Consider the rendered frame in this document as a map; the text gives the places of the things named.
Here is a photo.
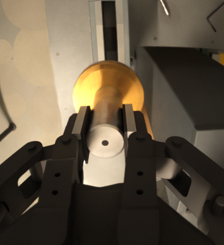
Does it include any silver scriber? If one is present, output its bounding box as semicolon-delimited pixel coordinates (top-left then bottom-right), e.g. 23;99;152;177
159;0;171;19

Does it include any black hex key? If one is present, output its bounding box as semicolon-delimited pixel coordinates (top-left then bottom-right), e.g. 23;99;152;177
206;1;224;33

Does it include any grey base plate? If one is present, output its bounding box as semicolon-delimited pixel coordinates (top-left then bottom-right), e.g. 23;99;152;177
44;0;224;135

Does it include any dark wire frame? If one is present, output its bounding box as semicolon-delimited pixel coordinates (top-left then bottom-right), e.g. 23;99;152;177
0;28;17;152

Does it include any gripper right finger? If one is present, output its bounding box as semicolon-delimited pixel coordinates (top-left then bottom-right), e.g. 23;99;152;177
121;103;224;218

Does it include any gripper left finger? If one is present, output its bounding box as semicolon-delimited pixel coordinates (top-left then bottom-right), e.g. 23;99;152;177
0;105;92;218

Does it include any grey rack block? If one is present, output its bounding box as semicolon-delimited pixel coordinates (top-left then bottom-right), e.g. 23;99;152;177
134;45;224;236

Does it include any steel arbor with brass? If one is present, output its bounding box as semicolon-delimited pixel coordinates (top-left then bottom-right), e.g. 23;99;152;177
72;60;155;159

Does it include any grey slotted rail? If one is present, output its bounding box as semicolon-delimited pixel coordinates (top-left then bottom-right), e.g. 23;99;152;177
88;0;131;64

